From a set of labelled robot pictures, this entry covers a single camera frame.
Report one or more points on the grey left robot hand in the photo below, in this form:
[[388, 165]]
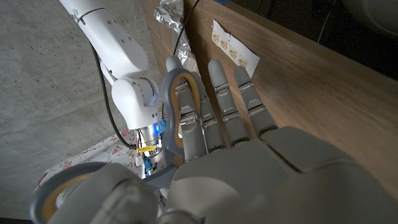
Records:
[[264, 186]]

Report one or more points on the aluminum foil sheet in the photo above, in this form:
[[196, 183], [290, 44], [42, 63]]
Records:
[[172, 15]]

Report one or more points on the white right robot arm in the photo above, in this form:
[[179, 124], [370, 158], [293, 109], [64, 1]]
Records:
[[115, 53]]

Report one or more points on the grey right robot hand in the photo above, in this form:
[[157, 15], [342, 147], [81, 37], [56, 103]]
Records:
[[150, 140]]

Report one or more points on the white label strip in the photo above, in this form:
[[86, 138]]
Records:
[[239, 56]]

